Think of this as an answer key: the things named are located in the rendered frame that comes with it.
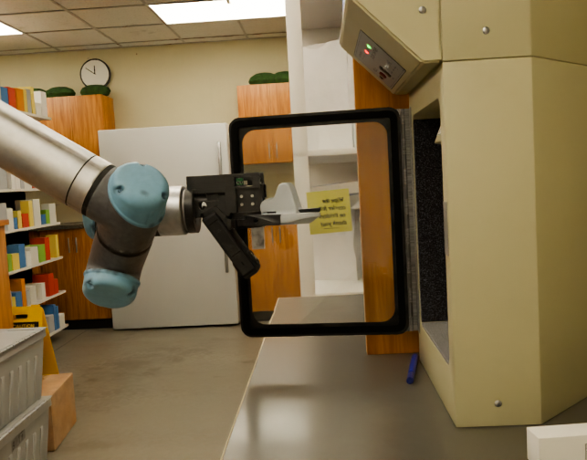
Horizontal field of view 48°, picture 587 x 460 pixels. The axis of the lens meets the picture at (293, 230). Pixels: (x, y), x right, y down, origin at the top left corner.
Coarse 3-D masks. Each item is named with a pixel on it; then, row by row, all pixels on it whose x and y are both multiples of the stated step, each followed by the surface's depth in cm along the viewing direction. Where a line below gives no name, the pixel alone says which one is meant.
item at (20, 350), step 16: (0, 336) 290; (16, 336) 288; (32, 336) 289; (0, 352) 259; (16, 352) 275; (32, 352) 293; (0, 368) 263; (16, 368) 278; (32, 368) 293; (0, 384) 264; (16, 384) 279; (32, 384) 294; (0, 400) 264; (16, 400) 279; (32, 400) 295; (0, 416) 265
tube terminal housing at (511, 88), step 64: (448, 0) 81; (512, 0) 81; (576, 0) 89; (448, 64) 82; (512, 64) 81; (576, 64) 90; (448, 128) 82; (512, 128) 82; (576, 128) 90; (448, 192) 83; (512, 192) 83; (576, 192) 90; (448, 256) 84; (512, 256) 83; (576, 256) 91; (448, 320) 87; (512, 320) 84; (576, 320) 91; (448, 384) 89; (512, 384) 85; (576, 384) 91
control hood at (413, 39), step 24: (360, 0) 82; (384, 0) 81; (408, 0) 81; (432, 0) 81; (360, 24) 89; (384, 24) 82; (408, 24) 82; (432, 24) 81; (384, 48) 90; (408, 48) 82; (432, 48) 82; (408, 72) 92
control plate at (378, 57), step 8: (360, 32) 93; (360, 40) 97; (368, 40) 93; (360, 48) 102; (368, 48) 98; (376, 48) 94; (360, 56) 107; (368, 56) 102; (376, 56) 98; (384, 56) 94; (368, 64) 107; (376, 64) 102; (384, 64) 98; (392, 64) 94; (376, 72) 108; (392, 72) 99; (400, 72) 95; (384, 80) 109; (392, 80) 104; (392, 88) 109
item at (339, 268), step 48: (288, 144) 116; (336, 144) 115; (384, 144) 114; (336, 192) 116; (384, 192) 114; (288, 240) 117; (336, 240) 116; (384, 240) 115; (288, 288) 118; (336, 288) 117; (384, 288) 116
